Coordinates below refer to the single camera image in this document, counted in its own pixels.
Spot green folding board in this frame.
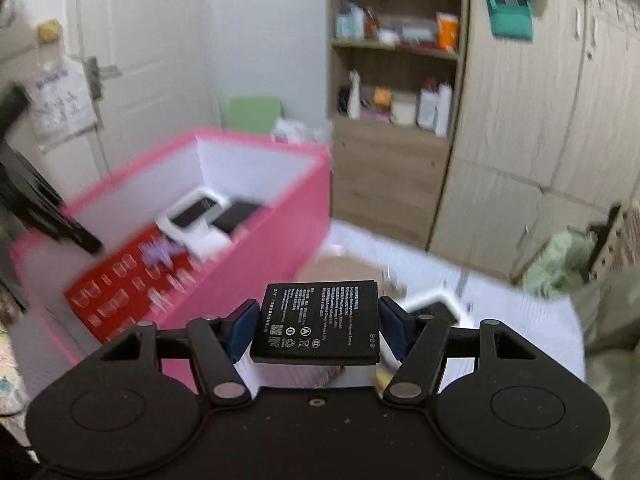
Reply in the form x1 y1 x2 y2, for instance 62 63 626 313
229 96 283 134

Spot patterned tote bag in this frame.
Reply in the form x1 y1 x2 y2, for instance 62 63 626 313
588 200 639 280

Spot pink storage box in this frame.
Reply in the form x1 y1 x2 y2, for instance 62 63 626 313
9 129 331 396

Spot white door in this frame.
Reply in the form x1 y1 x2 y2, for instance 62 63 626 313
14 0 220 197

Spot red glasses cloth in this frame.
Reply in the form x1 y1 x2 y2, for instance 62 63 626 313
64 224 202 342

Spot wooden wardrobe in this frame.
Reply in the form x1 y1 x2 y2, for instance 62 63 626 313
430 0 639 278

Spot white charger cube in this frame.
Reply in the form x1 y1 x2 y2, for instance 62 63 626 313
184 229 233 261

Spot white paper pack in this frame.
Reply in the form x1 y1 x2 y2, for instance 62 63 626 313
270 118 333 145

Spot green puffer jacket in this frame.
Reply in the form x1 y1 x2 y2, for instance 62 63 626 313
521 230 639 479

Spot white portable wifi router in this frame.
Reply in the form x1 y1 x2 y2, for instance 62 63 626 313
155 186 231 244

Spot wooden bookshelf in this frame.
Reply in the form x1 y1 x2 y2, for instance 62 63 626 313
326 0 470 249

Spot teal hanging pouch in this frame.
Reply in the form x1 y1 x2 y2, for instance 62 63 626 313
486 0 533 41

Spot white jar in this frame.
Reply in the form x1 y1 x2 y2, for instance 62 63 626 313
390 91 418 127

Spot rose gold square tin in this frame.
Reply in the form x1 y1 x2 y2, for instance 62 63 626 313
294 245 402 292

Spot purple starfish toy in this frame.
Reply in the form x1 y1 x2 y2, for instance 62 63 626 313
138 237 184 269

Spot orange paper cup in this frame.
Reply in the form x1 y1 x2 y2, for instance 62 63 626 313
436 13 460 52

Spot black power bank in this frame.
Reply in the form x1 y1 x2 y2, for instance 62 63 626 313
208 200 262 236

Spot black phone battery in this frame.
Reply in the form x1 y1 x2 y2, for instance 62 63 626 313
250 280 380 366

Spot white plastic bag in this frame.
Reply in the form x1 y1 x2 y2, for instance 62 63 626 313
25 58 98 152

